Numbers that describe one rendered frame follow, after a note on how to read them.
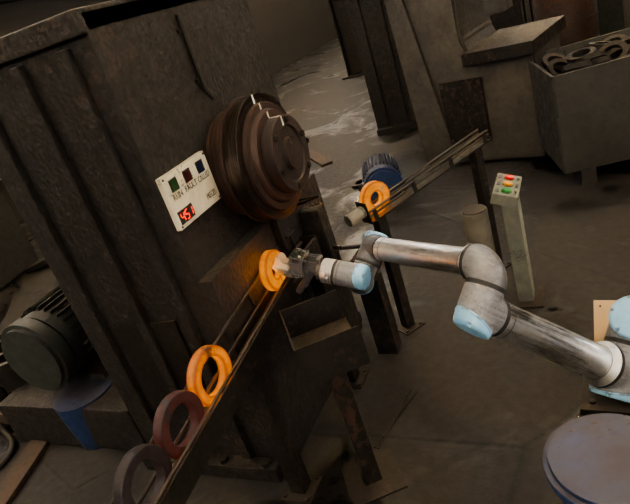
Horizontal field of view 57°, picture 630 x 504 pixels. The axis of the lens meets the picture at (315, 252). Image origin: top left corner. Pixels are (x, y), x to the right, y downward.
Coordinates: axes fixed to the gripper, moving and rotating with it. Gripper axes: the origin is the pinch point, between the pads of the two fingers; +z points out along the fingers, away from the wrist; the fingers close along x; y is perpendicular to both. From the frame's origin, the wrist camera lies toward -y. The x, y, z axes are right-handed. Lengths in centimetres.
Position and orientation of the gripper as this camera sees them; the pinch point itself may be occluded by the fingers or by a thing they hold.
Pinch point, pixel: (272, 265)
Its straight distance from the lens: 216.1
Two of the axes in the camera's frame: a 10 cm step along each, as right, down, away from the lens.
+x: -3.6, 4.8, -8.0
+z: -9.3, -1.6, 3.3
